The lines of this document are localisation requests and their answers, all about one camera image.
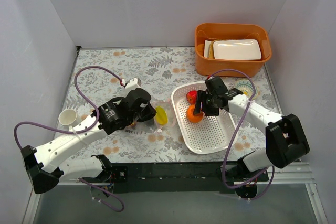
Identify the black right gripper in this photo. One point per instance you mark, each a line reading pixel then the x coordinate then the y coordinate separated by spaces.
pixel 207 103

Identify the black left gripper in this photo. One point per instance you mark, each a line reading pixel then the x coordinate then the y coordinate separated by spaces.
pixel 146 111

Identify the red strawberry fruit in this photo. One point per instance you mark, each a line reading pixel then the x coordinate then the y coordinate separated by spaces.
pixel 191 97

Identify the orange fruit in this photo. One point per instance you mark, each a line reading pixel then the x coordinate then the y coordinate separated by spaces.
pixel 193 118

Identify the clear zip top bag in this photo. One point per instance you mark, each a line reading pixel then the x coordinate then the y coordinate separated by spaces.
pixel 152 126

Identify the yellow star fruit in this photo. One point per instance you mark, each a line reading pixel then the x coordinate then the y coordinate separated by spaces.
pixel 161 117

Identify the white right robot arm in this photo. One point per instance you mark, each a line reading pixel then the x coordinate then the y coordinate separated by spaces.
pixel 285 143

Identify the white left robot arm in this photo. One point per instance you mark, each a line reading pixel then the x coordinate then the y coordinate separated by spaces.
pixel 48 164

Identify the white perforated plastic basket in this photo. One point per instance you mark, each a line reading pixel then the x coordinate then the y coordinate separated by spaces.
pixel 212 134

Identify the small patterned bowl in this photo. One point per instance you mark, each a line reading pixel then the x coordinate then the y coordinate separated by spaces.
pixel 247 88

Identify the floral table mat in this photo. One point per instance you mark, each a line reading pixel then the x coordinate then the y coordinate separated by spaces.
pixel 94 81

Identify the yellow plate in tub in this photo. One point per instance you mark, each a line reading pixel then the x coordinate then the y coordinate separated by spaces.
pixel 208 49

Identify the white cup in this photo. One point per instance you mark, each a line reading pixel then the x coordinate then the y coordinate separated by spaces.
pixel 69 118

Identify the white rectangular plate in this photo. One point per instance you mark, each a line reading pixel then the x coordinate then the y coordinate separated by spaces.
pixel 245 49

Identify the orange plastic tub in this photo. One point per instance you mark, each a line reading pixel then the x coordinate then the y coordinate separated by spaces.
pixel 228 31

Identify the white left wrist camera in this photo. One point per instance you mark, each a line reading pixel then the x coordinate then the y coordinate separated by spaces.
pixel 130 85

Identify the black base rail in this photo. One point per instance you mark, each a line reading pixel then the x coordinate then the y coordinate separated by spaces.
pixel 164 177

